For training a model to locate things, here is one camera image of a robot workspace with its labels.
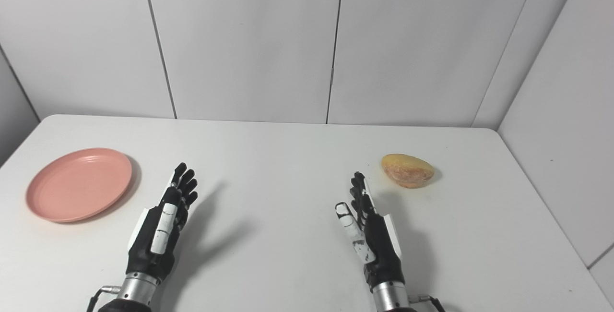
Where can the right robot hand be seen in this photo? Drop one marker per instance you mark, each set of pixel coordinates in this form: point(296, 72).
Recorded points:
point(379, 245)

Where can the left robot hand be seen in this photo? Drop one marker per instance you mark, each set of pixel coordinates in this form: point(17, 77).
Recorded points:
point(152, 245)

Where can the yellow mango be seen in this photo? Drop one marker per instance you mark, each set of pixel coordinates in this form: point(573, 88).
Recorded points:
point(407, 170)

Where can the pink plate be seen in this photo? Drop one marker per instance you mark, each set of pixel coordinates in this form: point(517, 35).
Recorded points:
point(79, 184)

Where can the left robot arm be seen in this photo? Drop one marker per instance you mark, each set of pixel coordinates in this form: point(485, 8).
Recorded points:
point(134, 295)

